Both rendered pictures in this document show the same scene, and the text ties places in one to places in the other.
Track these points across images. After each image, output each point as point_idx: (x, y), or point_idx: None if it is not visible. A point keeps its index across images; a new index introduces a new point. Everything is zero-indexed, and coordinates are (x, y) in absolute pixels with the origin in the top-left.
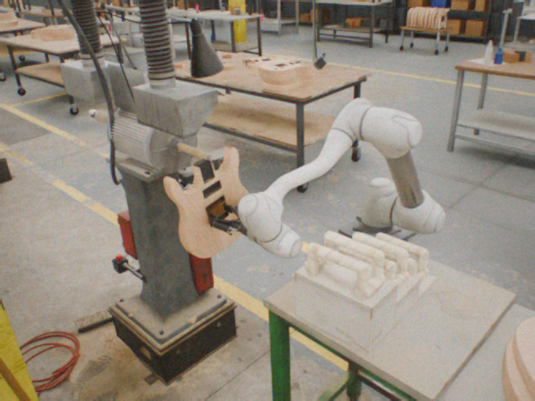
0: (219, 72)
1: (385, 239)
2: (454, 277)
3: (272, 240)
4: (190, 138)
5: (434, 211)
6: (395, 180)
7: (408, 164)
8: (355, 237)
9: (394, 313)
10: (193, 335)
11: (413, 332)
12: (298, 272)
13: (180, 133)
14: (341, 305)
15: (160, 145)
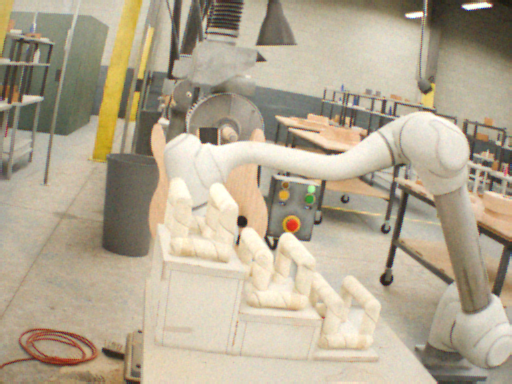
0: (281, 43)
1: (348, 282)
2: (405, 368)
3: (192, 210)
4: (249, 132)
5: (495, 329)
6: (447, 247)
7: (458, 217)
8: (281, 237)
9: (231, 326)
10: None
11: (245, 368)
12: (159, 224)
13: (192, 79)
14: (158, 264)
15: (204, 121)
